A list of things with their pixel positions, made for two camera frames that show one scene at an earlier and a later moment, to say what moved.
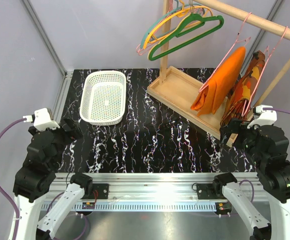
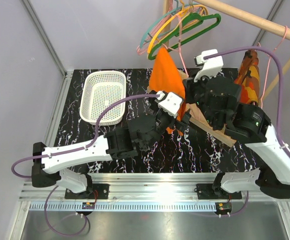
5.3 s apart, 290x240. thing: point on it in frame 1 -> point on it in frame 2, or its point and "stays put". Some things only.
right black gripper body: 236,125 -> 196,92
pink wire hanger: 236,41 -> 179,42
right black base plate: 208,191 stays put
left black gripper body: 72,134 -> 162,121
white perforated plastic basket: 103,101 stays put
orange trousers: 213,95 -> 165,76
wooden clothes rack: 179,91 stays put
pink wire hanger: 245,107 -> 268,67
